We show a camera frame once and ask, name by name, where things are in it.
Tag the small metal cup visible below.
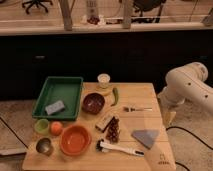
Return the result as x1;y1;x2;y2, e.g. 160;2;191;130
36;138;53;156

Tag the black cable left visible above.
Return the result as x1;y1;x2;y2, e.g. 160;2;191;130
0;116;29;149

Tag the white brown block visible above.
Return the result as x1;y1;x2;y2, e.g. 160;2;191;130
95;114;114;132

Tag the black office chair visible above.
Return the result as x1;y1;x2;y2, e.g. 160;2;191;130
22;0;53;14

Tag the orange fruit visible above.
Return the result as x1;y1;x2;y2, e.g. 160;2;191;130
50;121;63;136

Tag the dark purple bowl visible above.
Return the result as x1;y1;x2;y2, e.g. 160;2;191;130
82;93;105;115

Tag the wooden post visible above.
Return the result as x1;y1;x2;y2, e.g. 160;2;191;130
122;0;133;29
59;0;72;31

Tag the green plastic tray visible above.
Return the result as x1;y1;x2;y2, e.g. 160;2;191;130
32;76;83;121

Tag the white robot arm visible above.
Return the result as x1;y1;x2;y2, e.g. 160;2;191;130
157;62;213;127

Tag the small metal fork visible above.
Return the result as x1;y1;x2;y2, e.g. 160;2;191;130
123;107;152;112

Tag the grey towel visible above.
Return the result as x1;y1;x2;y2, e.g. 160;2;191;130
131;129;159;149

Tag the black cable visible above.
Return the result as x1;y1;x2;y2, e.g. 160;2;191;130
0;116;29;149
165;125;213;151

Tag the small white cup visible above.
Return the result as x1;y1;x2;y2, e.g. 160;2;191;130
97;73;110;89

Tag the grey blue sponge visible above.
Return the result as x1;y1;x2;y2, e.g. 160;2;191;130
45;100;65;115

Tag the wooden post left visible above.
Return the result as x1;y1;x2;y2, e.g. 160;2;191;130
59;0;72;31

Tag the green plastic cup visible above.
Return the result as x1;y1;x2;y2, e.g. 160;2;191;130
34;119;49;135

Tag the red orange bowl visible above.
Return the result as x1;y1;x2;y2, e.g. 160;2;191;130
60;125;92;156

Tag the black cable right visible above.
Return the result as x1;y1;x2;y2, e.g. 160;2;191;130
165;125;213;151

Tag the wooden post right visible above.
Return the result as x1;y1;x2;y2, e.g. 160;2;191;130
122;0;133;29

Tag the brown grape bunch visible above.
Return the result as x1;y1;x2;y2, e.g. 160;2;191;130
106;118;120;143

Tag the white black dish brush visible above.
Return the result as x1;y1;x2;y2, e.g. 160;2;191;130
96;139;144;157

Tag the green chili pepper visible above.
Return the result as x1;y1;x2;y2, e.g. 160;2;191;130
111;87;119;106

